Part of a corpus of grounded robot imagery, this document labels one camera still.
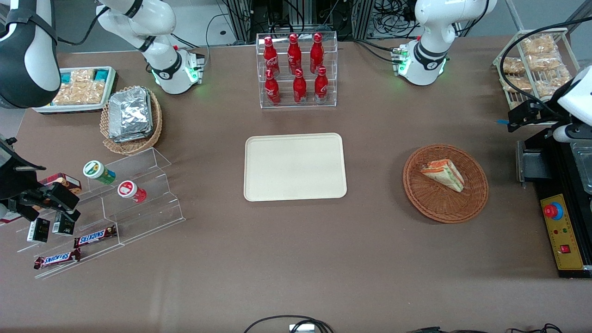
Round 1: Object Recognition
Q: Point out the clear bagged pastry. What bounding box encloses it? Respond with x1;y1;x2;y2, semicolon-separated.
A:
502;76;533;93
521;34;558;56
502;56;526;75
527;53;563;73
536;69;572;99

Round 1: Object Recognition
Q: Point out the beige rectangular tray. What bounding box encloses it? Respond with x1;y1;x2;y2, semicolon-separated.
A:
244;133;347;202

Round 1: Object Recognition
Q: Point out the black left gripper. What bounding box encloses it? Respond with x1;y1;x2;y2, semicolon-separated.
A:
507;99;543;134

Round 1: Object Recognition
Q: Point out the red snack cup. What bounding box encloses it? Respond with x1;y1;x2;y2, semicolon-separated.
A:
117;180;148;204

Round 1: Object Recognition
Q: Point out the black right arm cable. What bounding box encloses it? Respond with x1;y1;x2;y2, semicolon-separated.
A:
55;5;112;47

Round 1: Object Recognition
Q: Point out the clear bagged cracker pile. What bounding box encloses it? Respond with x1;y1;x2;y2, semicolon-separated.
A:
52;69;108;105

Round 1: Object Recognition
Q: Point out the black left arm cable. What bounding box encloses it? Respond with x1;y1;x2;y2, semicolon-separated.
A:
501;18;592;122

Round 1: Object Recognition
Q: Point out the triangular sandwich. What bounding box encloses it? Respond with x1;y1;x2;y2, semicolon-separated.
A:
420;159;465;193

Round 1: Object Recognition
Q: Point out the silver foil pouch stack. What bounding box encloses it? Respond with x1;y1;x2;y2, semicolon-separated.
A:
108;88;154;143

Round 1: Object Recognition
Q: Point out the small black box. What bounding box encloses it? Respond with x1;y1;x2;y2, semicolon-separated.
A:
52;214;76;236
26;217;50;243

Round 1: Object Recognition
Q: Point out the clear plastic container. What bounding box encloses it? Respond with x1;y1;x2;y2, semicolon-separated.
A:
570;140;592;195

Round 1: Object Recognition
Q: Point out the clear acrylic bottle rack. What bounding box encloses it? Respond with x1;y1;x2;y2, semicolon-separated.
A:
256;31;338;110

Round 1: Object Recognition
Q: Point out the round brown wicker basket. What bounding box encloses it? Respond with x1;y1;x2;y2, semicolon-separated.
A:
402;144;489;224

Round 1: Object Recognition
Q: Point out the red cola bottle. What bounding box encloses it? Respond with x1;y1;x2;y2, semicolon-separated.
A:
287;33;302;75
309;32;325;74
263;36;281;77
293;68;308;105
264;69;282;106
314;66;329;104

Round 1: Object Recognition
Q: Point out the clear acrylic step shelf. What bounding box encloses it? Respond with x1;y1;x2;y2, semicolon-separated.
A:
16;147;186;279

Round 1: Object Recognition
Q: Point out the brown Snickers bar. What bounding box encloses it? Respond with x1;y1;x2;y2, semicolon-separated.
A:
33;248;82;270
74;225;118;249

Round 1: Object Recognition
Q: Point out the oval light wicker basket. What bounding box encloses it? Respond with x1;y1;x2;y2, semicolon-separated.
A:
100;86;163;155

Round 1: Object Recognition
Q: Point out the white wire rack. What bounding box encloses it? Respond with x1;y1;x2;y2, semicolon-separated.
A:
493;28;581;125

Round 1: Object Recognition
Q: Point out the red brown chocolate box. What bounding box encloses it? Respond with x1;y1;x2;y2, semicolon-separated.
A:
39;173;82;195

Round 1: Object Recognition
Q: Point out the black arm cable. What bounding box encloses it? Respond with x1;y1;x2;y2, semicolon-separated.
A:
55;5;112;47
501;18;592;122

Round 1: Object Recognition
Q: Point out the black machine with yellow panel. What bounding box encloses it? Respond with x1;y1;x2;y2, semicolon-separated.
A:
516;125;592;279

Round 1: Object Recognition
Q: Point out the black looped table cable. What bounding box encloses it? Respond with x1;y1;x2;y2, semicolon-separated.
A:
244;315;334;333

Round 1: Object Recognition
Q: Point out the green snack cup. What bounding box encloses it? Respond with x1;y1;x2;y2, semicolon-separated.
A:
83;160;117;185

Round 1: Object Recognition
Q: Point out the white plastic snack tray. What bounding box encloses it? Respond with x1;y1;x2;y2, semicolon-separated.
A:
32;66;117;114

